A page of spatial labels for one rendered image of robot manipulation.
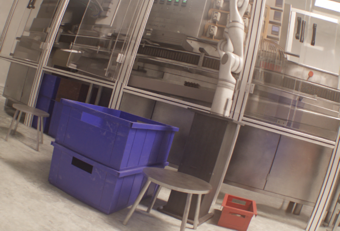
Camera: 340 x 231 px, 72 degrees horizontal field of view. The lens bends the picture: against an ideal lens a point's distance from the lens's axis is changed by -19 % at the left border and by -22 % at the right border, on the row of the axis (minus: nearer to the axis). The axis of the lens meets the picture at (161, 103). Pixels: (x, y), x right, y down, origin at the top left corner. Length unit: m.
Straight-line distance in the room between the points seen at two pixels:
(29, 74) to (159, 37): 1.67
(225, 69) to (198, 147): 0.40
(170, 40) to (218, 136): 1.05
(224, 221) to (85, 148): 0.79
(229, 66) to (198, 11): 1.30
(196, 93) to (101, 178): 0.96
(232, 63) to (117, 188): 0.81
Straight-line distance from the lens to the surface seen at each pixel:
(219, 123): 1.35
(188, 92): 1.93
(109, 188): 1.21
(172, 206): 1.47
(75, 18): 3.37
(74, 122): 1.29
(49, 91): 2.61
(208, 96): 1.89
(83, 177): 1.27
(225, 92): 1.42
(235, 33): 1.53
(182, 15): 2.68
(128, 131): 1.14
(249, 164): 2.09
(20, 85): 3.39
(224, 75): 1.43
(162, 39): 2.21
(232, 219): 1.49
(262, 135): 2.07
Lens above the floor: 0.51
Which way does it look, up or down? 1 degrees up
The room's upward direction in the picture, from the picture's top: 16 degrees clockwise
